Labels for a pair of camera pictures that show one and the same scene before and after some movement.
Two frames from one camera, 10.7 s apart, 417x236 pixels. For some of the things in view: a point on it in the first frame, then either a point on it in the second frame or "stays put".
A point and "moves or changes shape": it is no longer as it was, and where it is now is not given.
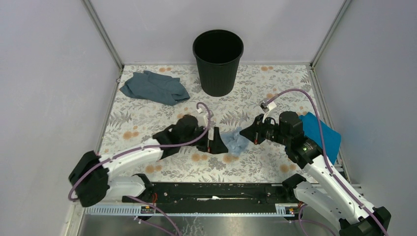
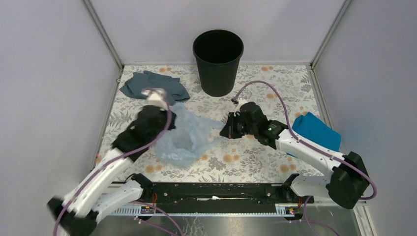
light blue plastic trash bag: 236,142 moves or changes shape
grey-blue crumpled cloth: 151,86 stays put
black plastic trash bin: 218,52 stays put
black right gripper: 254,132 → 228,130
